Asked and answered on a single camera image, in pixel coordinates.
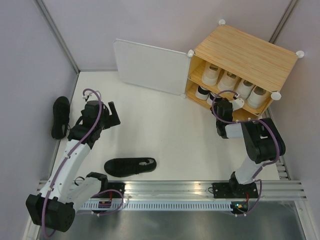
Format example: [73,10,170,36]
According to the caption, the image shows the black and white sneaker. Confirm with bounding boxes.
[206,92,222,106]

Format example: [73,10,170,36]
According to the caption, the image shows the white leather sneaker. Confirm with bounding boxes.
[235,79,255,100]
[247,86,270,109]

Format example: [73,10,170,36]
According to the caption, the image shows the beige lace sneaker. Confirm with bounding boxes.
[201,62,221,86]

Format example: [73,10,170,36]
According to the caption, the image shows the black canvas sneaker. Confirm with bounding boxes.
[51,96,70,140]
[104,157,157,178]

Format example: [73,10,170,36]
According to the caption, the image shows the white translucent cabinet door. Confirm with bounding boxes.
[113,39,194,96]

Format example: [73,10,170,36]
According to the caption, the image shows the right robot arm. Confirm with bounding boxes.
[211,97,286,199]

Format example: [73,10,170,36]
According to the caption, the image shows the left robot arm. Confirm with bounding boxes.
[25,100,121,232]

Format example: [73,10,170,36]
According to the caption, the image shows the wooden shoe cabinet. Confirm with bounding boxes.
[185,19,305,120]

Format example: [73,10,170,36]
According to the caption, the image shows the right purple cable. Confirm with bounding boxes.
[211,90,282,183]

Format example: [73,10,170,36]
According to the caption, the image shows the purple cable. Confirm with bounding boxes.
[211,90,282,183]
[42,87,126,238]

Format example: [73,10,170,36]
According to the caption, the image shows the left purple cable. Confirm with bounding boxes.
[42,87,126,238]

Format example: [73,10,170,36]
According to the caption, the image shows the aluminium rail with cable duct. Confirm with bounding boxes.
[67,180,307,213]

